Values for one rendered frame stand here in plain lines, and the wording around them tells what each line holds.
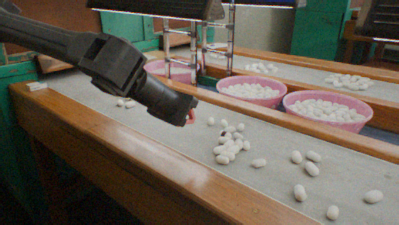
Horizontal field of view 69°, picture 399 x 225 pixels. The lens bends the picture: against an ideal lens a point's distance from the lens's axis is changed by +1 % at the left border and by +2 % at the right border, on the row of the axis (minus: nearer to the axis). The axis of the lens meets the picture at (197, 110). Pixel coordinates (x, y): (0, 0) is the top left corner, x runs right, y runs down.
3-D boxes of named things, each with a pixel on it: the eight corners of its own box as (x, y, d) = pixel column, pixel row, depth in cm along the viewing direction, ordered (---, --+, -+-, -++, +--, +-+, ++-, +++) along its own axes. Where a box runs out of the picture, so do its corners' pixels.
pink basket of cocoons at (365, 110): (351, 161, 81) (359, 132, 77) (265, 131, 97) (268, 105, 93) (375, 128, 99) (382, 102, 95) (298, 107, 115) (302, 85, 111)
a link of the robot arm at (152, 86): (133, 97, 47) (147, 66, 48) (108, 89, 51) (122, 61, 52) (159, 112, 52) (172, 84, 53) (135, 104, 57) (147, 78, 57)
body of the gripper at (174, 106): (164, 88, 63) (142, 72, 57) (199, 100, 57) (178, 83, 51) (150, 114, 62) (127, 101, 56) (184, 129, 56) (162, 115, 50)
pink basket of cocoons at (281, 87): (280, 127, 99) (283, 102, 95) (206, 116, 107) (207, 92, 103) (286, 100, 122) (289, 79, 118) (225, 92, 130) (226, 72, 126)
